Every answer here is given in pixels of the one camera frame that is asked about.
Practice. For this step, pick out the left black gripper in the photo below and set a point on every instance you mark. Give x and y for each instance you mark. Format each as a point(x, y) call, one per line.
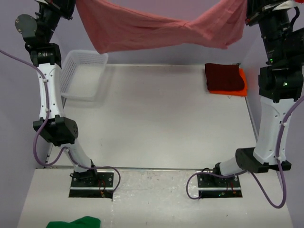
point(65, 8)

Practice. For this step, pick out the white plastic basket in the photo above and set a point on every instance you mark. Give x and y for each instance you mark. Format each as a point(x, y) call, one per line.
point(81, 74)

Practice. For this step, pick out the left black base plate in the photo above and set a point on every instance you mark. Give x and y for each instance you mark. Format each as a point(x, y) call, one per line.
point(104, 183)

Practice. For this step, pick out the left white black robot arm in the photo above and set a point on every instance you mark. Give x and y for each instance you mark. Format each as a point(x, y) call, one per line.
point(45, 56)

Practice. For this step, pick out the pink t shirt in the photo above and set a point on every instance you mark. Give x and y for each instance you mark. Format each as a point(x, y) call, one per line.
point(113, 28)

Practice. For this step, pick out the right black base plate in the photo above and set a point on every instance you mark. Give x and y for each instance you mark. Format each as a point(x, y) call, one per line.
point(210, 187)

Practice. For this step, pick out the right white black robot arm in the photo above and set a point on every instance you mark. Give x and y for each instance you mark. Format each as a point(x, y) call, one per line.
point(280, 85)

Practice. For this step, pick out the green cloth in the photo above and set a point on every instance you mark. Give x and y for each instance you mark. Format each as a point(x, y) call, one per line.
point(84, 222)

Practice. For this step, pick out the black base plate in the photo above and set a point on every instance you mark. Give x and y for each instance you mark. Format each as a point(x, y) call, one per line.
point(210, 187)
point(104, 183)

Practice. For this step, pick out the folded dark red shirt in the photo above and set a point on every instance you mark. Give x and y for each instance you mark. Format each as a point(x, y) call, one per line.
point(225, 78)

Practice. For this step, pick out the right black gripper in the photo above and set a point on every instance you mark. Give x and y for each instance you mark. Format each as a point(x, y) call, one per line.
point(256, 9)

